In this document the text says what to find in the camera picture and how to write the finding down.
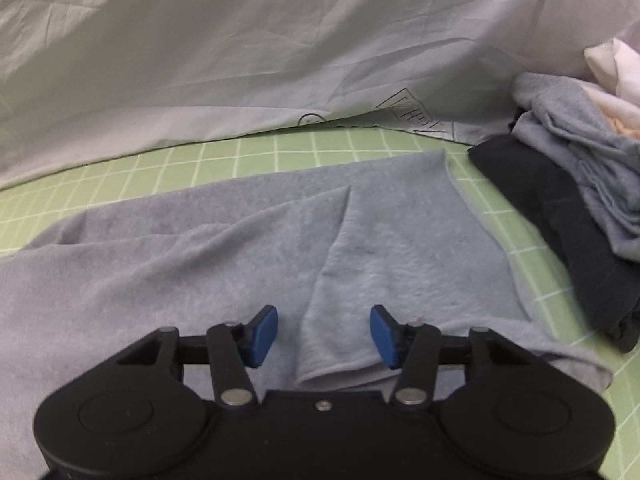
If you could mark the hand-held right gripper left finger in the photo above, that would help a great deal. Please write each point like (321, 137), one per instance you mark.
(261, 337)

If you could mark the green grid mat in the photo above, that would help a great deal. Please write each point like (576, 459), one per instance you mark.
(300, 147)

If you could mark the grey garment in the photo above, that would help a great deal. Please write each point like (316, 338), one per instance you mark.
(595, 170)
(200, 240)

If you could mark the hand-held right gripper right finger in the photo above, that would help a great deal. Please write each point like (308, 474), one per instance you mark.
(384, 337)

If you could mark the white folded garment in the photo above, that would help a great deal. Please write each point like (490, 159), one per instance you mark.
(617, 67)

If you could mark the peach folded garment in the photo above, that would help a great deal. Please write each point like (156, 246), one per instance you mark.
(625, 125)

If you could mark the black folded garment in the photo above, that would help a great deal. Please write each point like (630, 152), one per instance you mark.
(555, 210)

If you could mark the grey backdrop sheet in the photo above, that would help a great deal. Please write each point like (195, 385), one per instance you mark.
(250, 35)

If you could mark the grey folded garment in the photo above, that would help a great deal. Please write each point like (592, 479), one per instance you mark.
(595, 170)

